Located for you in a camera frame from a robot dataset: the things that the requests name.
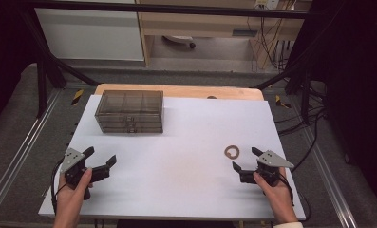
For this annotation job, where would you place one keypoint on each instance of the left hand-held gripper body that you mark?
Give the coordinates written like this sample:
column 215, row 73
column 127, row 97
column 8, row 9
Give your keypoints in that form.
column 72, row 158

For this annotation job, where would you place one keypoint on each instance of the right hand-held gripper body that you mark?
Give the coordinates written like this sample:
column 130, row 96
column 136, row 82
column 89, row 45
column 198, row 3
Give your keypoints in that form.
column 273, row 162

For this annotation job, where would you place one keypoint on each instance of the smoky transparent drawer organizer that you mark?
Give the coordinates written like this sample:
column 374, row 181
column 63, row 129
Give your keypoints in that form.
column 129, row 103

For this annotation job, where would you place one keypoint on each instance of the person's right hand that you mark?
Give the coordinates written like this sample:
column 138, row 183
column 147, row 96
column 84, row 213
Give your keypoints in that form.
column 279, row 199

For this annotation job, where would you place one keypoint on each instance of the person's left hand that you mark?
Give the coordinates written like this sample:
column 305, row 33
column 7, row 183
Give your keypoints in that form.
column 69, row 201

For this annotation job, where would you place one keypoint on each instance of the yellow and black tape marker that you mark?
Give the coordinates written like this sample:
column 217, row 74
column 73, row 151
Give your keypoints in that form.
column 77, row 97
column 281, row 102

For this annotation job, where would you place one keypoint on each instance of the black metal stand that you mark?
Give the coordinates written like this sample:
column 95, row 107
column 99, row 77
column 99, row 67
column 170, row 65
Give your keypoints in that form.
column 42, row 82
column 305, row 82

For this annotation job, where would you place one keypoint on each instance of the white cabinet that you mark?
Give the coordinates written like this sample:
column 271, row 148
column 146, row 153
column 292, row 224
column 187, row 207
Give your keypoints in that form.
column 88, row 34

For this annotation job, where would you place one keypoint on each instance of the white chair base with caster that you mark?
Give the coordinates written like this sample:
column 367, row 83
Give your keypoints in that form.
column 178, row 39

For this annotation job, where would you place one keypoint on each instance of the light wooden desk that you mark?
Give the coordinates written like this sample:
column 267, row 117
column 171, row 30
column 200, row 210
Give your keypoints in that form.
column 192, row 25

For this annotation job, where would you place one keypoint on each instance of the white power strip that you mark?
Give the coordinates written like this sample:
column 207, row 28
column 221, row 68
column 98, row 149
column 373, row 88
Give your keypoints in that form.
column 267, row 3

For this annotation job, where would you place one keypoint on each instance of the black horizontal metal bar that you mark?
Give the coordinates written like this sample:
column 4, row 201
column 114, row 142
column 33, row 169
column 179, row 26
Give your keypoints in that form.
column 176, row 9

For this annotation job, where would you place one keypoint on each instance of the aluminium floor rail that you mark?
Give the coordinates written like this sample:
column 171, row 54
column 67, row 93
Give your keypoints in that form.
column 328, row 177
column 21, row 148

